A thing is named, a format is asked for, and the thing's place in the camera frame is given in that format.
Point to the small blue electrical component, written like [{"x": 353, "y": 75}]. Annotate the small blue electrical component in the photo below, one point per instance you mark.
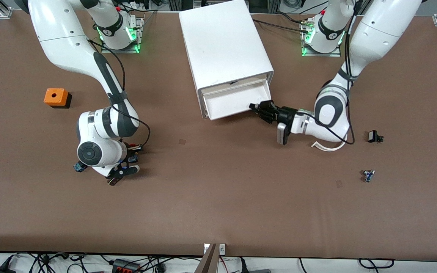
[{"x": 368, "y": 175}]

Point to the green push button switch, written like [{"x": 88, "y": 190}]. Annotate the green push button switch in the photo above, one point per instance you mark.
[{"x": 78, "y": 167}]

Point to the small white bracket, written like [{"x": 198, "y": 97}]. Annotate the small white bracket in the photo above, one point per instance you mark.
[
  {"x": 206, "y": 248},
  {"x": 222, "y": 249}
]

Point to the white curved plastic strip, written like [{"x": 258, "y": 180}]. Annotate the white curved plastic strip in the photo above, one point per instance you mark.
[{"x": 328, "y": 149}]

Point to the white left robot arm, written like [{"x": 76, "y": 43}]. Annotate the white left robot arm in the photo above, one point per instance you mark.
[{"x": 378, "y": 30}]

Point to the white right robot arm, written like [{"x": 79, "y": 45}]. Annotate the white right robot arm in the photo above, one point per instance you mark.
[{"x": 63, "y": 41}]

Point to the orange button enclosure box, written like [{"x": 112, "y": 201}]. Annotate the orange button enclosure box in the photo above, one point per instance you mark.
[{"x": 54, "y": 96}]

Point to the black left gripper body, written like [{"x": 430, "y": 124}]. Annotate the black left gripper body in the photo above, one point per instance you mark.
[{"x": 283, "y": 113}]

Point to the dark brown cylindrical capacitor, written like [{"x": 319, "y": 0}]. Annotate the dark brown cylindrical capacitor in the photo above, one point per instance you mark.
[{"x": 111, "y": 182}]

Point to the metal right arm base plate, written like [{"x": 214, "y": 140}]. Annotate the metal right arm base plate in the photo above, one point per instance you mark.
[{"x": 127, "y": 50}]

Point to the black power strip red switches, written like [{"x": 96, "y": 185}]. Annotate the black power strip red switches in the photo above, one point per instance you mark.
[{"x": 125, "y": 267}]

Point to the wooden post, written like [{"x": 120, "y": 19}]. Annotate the wooden post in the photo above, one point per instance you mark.
[{"x": 208, "y": 263}]

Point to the small black electrical component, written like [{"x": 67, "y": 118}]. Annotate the small black electrical component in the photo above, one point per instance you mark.
[{"x": 372, "y": 136}]

